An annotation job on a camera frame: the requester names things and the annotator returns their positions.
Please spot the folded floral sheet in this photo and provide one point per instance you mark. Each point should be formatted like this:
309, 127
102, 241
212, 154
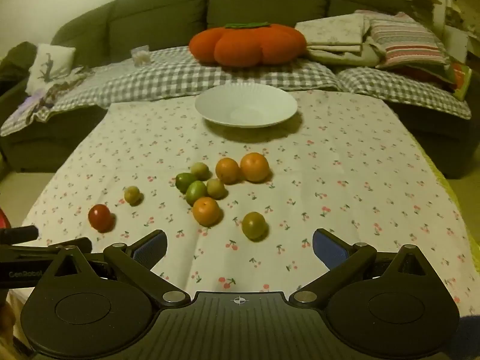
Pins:
330, 30

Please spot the yellow-green mat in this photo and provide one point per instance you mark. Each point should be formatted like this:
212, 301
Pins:
448, 189

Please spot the white cardboard box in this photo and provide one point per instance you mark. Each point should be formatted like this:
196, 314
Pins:
455, 43

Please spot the white ribbed plate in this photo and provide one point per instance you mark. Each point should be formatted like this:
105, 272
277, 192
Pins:
225, 101

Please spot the olive green sofa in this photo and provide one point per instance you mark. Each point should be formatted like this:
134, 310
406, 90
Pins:
161, 11

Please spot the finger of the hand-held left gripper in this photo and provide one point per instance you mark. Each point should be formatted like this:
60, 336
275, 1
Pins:
20, 233
80, 245

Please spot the dark floral cloth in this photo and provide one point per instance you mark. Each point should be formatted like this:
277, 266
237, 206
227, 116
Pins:
60, 86

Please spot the red object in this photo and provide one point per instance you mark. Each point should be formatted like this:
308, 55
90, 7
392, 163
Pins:
3, 219

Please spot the white embroidered pillow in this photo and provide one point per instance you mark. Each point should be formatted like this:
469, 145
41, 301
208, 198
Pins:
50, 65

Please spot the small pale yellow plum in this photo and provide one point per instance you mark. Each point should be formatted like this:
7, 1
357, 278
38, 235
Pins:
132, 195

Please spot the large orange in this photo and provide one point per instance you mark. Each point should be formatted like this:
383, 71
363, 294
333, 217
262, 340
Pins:
255, 167

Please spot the small white flower ornament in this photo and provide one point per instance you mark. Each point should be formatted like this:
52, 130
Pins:
141, 55

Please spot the beige folded blanket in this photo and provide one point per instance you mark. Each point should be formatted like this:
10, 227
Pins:
348, 57

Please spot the red and green cushion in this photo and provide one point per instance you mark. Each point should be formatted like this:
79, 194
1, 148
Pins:
455, 77

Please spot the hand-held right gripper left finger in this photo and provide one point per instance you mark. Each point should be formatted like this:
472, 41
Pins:
150, 249

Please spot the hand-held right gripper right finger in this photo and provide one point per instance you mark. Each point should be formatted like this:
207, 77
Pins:
329, 249

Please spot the cherry print tablecloth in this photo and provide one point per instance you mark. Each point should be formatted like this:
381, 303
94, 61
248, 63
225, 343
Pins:
337, 157

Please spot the large yellow-green plum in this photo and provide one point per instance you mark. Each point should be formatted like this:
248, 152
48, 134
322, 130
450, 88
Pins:
254, 225

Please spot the red tomato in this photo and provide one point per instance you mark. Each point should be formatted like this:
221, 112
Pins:
100, 217

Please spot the orange pumpkin cushion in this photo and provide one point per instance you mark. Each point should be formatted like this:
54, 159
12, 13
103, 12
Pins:
243, 45

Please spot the dark green plum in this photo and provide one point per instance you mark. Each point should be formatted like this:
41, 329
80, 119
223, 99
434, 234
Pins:
182, 182

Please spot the grey checked blanket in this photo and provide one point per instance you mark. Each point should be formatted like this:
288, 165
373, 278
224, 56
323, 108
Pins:
168, 75

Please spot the striped knitted pillow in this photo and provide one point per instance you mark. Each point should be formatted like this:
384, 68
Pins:
408, 43

